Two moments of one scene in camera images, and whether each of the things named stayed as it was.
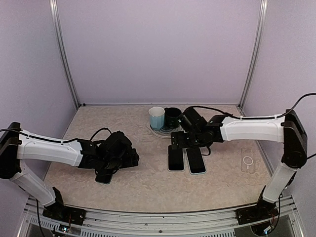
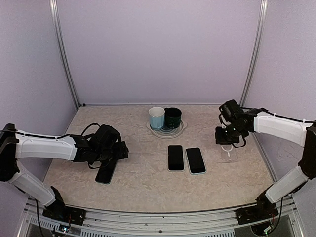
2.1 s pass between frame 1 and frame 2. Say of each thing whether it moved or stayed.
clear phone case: stayed
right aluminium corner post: stayed
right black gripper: moved
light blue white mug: stayed
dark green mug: stayed
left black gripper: moved
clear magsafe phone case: moved
